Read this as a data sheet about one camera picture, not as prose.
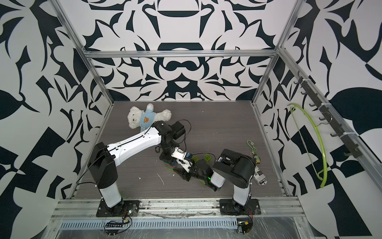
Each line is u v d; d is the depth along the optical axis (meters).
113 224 0.73
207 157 0.89
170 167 0.87
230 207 0.74
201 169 0.69
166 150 0.68
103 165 0.45
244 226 0.71
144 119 0.99
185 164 0.73
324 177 0.58
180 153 0.69
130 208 0.73
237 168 0.50
